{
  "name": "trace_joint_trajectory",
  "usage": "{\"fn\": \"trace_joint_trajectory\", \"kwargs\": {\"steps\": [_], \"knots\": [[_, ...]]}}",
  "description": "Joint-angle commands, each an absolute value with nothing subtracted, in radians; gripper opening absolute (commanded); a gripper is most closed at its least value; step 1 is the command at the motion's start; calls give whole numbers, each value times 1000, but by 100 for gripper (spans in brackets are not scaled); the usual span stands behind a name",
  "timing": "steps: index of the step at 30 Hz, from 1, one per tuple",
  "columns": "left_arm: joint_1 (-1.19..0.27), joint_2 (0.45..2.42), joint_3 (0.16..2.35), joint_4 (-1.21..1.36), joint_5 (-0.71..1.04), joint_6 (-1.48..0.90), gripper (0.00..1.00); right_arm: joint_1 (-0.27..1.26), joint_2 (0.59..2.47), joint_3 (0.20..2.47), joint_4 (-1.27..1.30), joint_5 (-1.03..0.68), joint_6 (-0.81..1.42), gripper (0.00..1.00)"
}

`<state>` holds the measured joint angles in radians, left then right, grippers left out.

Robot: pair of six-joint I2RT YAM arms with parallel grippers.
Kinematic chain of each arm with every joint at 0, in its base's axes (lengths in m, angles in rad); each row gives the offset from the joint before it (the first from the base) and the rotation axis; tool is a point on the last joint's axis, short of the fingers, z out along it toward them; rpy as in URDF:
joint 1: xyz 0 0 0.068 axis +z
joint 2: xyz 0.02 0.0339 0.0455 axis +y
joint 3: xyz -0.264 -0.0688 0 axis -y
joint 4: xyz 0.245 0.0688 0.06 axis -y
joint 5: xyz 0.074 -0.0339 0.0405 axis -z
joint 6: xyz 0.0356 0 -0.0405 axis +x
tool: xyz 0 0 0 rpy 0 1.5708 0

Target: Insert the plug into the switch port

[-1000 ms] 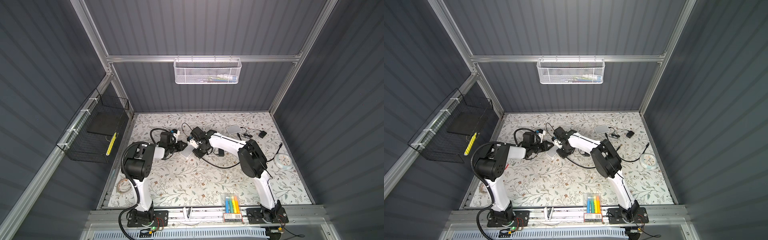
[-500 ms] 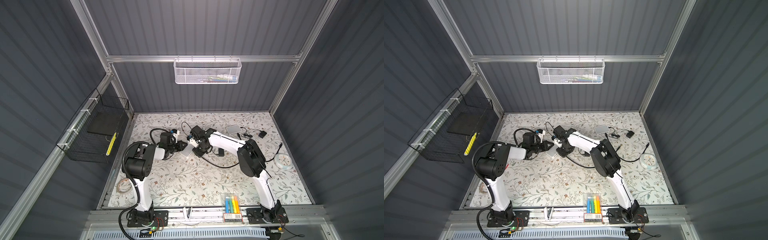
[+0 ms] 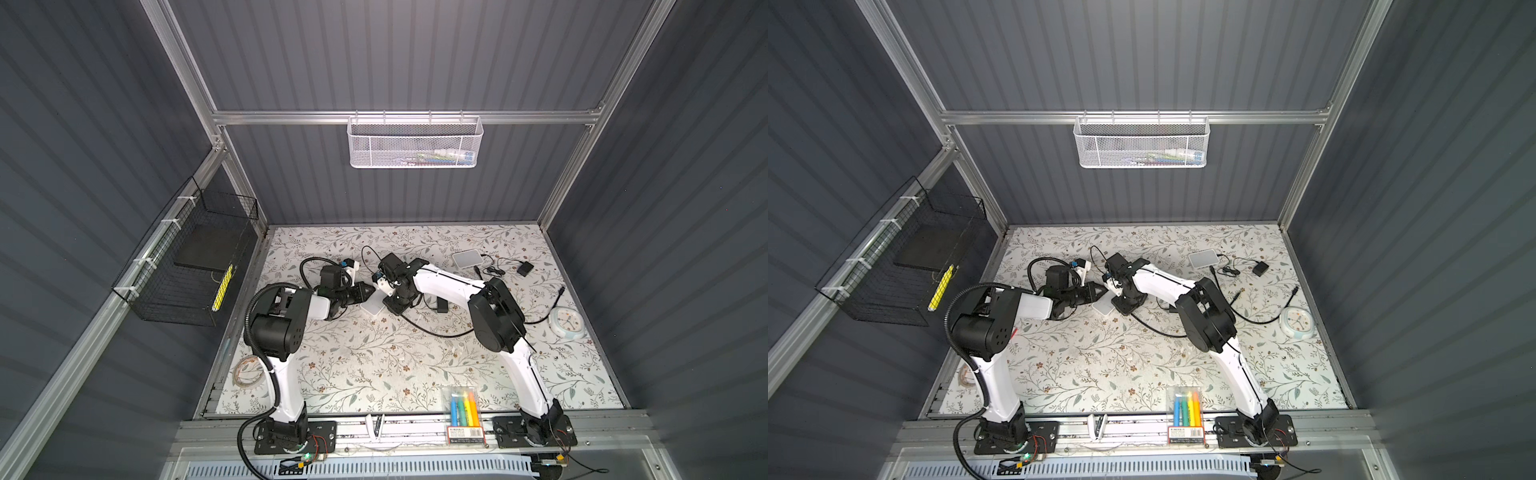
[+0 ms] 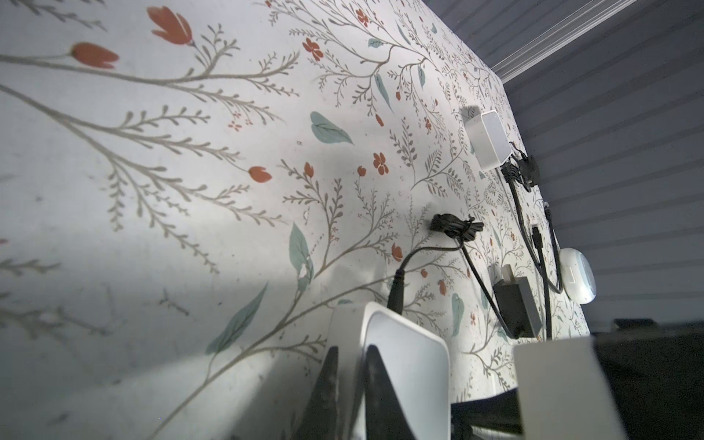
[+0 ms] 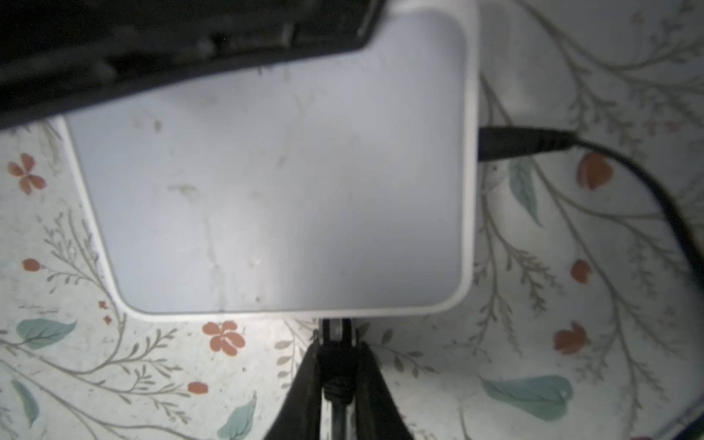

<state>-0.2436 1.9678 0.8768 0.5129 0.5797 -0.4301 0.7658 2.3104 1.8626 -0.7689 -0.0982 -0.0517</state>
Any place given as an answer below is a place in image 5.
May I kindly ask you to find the black ethernet cable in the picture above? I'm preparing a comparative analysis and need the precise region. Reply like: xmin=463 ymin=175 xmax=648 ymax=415
xmin=317 ymin=317 xmax=359 ymax=440

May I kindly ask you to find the black power adapter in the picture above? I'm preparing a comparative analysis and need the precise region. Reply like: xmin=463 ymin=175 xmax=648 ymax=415
xmin=477 ymin=126 xmax=703 ymax=290

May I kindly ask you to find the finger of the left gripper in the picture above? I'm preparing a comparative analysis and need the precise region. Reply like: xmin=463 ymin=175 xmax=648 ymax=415
xmin=1 ymin=1 xmax=384 ymax=129

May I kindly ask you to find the floral table mat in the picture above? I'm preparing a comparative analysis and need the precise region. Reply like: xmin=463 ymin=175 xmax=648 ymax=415
xmin=1 ymin=1 xmax=703 ymax=439

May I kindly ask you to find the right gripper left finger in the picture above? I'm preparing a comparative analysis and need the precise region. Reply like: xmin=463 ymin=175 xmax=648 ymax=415
xmin=265 ymin=342 xmax=322 ymax=440

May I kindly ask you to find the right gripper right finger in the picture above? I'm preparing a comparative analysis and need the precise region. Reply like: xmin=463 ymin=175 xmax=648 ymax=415
xmin=355 ymin=342 xmax=414 ymax=440

